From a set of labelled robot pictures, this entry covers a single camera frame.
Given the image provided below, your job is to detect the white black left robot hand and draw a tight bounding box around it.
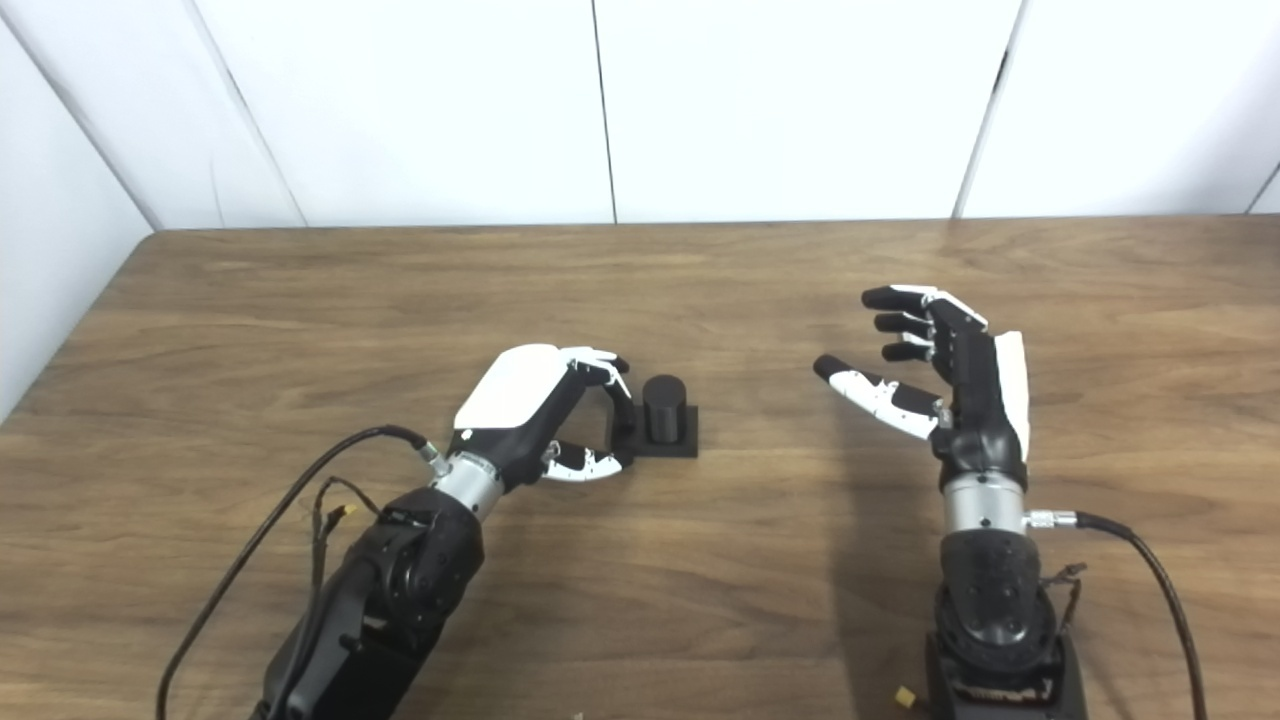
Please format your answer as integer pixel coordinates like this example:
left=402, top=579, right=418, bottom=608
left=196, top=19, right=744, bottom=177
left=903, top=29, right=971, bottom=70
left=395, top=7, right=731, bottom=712
left=452, top=344, right=637, bottom=491

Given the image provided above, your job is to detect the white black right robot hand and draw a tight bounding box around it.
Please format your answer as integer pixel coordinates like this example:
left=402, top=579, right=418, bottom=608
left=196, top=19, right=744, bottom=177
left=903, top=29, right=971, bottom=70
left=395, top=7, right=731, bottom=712
left=812, top=285, right=1031, bottom=491

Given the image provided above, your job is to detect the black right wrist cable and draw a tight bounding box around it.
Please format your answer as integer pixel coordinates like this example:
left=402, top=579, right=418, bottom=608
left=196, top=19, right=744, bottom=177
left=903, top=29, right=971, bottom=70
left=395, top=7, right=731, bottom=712
left=1022, top=508, right=1206, bottom=720

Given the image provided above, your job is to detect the black peg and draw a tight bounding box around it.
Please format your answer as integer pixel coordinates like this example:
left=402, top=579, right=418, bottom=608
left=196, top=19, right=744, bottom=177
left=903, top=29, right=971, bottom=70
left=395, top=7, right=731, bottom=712
left=612, top=375, right=700, bottom=460

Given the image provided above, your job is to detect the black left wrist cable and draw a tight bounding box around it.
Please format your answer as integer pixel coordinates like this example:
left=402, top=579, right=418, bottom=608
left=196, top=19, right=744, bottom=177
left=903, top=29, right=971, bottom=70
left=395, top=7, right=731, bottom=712
left=155, top=425, right=451, bottom=720

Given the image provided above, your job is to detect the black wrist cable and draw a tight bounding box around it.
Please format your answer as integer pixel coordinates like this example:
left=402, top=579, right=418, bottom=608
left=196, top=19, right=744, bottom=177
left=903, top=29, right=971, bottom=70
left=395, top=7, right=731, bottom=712
left=155, top=425, right=451, bottom=720
left=1022, top=508, right=1206, bottom=720

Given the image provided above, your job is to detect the thin right arm wire bundle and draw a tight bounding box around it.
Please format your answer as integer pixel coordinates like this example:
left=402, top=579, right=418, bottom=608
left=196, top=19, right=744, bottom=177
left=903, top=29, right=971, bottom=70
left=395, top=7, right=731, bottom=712
left=1040, top=562, right=1088, bottom=631

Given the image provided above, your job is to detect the thin arm wire bundle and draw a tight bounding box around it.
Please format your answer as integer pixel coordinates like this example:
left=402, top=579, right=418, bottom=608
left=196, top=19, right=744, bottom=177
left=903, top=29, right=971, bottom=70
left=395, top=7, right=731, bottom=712
left=310, top=477, right=381, bottom=601
left=1040, top=562, right=1088, bottom=631

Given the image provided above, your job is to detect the thin left arm wire bundle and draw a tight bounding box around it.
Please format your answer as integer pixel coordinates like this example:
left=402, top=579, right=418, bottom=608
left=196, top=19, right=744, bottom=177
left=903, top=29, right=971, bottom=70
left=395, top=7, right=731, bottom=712
left=310, top=477, right=381, bottom=601

